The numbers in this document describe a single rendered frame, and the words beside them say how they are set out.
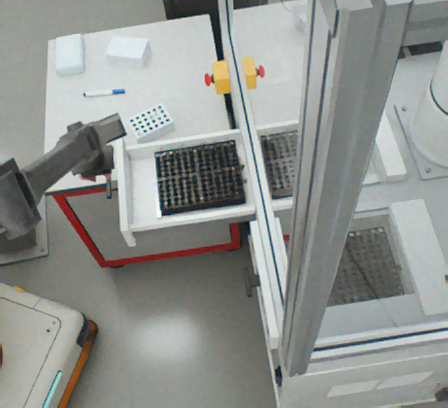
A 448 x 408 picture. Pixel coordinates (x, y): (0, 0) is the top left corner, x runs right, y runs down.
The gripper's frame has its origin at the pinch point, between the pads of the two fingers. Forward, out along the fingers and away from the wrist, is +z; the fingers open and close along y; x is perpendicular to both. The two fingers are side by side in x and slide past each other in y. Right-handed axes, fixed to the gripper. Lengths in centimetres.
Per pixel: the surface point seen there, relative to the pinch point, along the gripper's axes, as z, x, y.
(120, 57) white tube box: 20, 56, 3
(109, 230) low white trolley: 59, 14, -12
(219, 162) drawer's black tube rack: 10.2, 4.8, 29.6
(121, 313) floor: 100, -4, -18
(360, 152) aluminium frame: -84, -52, 40
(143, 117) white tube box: 20.4, 31.1, 9.0
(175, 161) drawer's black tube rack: 10.0, 7.2, 18.0
